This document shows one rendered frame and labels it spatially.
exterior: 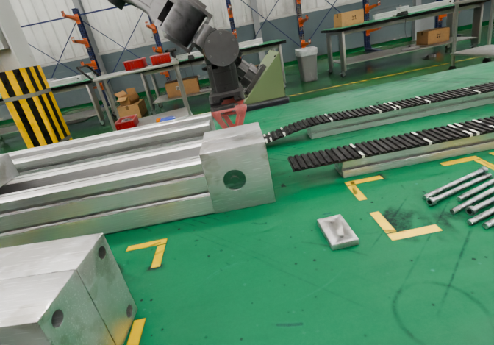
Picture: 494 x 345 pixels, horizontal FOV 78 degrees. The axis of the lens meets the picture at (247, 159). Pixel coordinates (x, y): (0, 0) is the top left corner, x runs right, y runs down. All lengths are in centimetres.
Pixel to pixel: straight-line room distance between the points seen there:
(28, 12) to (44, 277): 909
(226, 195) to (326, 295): 20
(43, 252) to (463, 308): 35
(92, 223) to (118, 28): 810
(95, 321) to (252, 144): 25
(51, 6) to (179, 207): 872
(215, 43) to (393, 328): 44
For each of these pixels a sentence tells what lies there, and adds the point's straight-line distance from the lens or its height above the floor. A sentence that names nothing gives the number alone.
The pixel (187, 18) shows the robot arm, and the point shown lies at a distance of 59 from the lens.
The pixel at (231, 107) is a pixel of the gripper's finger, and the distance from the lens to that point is 57.
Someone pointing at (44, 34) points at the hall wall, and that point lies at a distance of 919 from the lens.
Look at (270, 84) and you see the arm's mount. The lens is 108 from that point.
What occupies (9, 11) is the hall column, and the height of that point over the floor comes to 162.
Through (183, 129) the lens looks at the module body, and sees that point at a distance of 60.
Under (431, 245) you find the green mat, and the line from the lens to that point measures 37.
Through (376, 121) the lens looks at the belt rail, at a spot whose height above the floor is 79.
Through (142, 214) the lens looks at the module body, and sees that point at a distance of 46.
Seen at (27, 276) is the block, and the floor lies 87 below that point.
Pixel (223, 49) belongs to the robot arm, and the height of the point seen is 99.
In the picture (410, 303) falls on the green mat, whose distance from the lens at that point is 31.
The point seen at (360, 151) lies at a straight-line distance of 49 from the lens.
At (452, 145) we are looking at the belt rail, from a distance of 55.
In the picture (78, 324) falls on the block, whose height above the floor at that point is 84.
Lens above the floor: 101
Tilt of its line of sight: 22 degrees down
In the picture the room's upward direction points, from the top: 12 degrees counter-clockwise
